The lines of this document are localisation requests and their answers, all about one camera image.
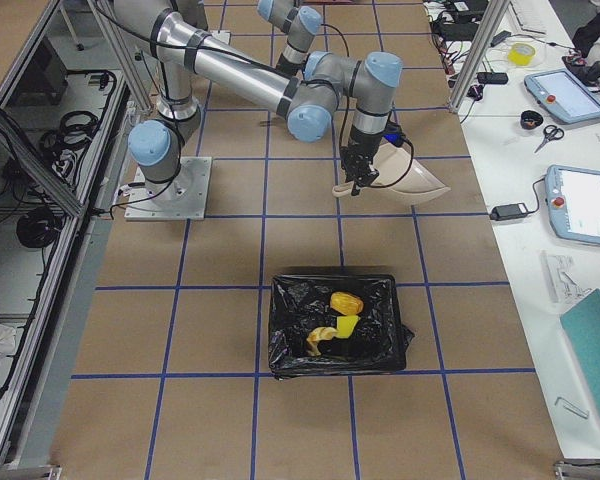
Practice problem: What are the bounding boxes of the near blue teach pendant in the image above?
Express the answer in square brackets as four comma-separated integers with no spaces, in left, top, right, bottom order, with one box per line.
[544,165,600,245]

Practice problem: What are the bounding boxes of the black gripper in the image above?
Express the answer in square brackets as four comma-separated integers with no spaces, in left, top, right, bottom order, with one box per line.
[340,127,404,196]

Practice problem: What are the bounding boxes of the blue teach pendant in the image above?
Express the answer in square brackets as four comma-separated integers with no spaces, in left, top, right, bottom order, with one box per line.
[524,69,600,124]
[544,165,600,245]

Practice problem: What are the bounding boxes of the black-lined right trash bin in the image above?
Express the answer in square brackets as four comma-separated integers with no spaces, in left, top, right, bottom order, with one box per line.
[268,274,413,379]

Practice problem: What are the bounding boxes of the yellow tape roll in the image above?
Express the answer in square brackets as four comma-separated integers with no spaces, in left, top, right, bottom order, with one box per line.
[507,42,536,67]

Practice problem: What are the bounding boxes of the far blue teach pendant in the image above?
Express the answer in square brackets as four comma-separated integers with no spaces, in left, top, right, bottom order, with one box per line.
[524,69,600,124]

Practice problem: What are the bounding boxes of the beige plastic dustpan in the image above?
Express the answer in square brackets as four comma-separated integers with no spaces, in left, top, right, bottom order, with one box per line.
[356,143,451,206]

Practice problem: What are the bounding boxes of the orange trash piece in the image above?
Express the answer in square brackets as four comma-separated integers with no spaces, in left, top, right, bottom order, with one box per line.
[329,291,364,316]

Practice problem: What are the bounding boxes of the aluminium frame post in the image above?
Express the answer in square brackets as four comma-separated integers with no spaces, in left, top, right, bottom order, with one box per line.
[448,0,509,113]

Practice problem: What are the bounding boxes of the black power adapter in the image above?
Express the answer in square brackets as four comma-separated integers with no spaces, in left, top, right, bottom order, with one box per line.
[489,203,530,221]

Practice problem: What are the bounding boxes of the black scissors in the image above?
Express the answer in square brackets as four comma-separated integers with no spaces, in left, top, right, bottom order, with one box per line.
[534,124,565,154]

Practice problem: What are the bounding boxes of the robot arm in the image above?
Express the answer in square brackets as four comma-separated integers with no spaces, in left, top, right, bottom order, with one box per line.
[257,0,323,76]
[97,1,403,195]

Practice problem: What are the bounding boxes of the yellow peel trash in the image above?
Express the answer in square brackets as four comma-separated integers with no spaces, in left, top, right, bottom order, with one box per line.
[306,327,337,357]

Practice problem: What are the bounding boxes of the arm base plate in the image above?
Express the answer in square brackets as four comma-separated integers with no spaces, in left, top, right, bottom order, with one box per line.
[209,30,231,44]
[124,156,213,221]

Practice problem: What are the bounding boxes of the yellow trash piece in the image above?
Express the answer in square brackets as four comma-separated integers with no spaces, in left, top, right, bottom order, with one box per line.
[336,315,360,339]

